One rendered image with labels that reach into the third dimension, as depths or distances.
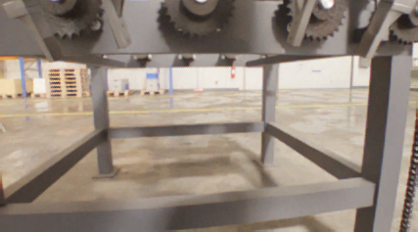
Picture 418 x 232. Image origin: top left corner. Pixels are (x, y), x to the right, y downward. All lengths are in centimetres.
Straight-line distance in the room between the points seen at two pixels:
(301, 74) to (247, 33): 1057
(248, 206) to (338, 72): 1178
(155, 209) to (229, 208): 20
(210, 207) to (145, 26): 50
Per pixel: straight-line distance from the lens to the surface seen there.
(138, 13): 57
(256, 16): 60
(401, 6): 44
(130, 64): 152
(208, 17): 52
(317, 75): 1159
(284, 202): 71
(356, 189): 83
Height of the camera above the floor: 69
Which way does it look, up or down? 7 degrees down
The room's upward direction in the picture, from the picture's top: 1 degrees counter-clockwise
